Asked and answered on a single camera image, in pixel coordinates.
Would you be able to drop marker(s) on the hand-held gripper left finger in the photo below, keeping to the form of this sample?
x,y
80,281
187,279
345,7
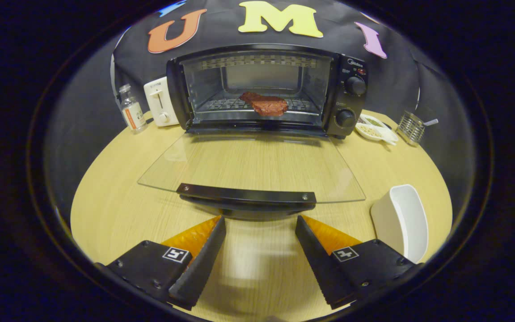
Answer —
x,y
204,264

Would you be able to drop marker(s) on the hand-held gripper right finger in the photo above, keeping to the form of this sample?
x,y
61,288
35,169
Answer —
x,y
318,264

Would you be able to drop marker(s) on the red steak piece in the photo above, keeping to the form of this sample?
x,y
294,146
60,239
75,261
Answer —
x,y
268,106

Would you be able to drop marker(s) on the black toaster oven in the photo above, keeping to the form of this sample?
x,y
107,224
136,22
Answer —
x,y
351,100

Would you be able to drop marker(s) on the white pop-up toaster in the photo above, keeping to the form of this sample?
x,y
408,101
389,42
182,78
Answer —
x,y
161,100

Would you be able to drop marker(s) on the white rectangular dish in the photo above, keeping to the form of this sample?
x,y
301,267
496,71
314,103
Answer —
x,y
389,223

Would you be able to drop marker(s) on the white divided plate with beans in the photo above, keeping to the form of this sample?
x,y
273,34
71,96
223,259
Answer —
x,y
371,132

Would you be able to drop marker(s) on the small clear glass bottle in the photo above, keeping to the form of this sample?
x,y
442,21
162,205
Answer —
x,y
132,116

